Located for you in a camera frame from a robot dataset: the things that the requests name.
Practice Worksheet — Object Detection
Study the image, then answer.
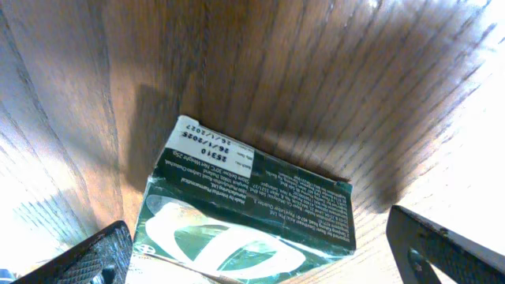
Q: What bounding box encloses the small green round-logo box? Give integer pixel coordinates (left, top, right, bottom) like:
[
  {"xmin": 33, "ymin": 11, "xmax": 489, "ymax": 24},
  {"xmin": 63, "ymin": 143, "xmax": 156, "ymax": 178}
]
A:
[{"xmin": 126, "ymin": 115, "xmax": 356, "ymax": 283}]

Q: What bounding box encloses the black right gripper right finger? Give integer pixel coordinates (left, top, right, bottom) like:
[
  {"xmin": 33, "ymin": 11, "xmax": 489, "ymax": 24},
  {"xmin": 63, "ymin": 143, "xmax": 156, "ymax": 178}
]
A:
[{"xmin": 386, "ymin": 205, "xmax": 504, "ymax": 283}]

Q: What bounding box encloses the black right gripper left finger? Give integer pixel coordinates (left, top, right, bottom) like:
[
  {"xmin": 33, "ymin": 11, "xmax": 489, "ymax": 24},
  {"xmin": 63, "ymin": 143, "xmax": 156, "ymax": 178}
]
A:
[{"xmin": 15, "ymin": 220, "xmax": 133, "ymax": 284}]

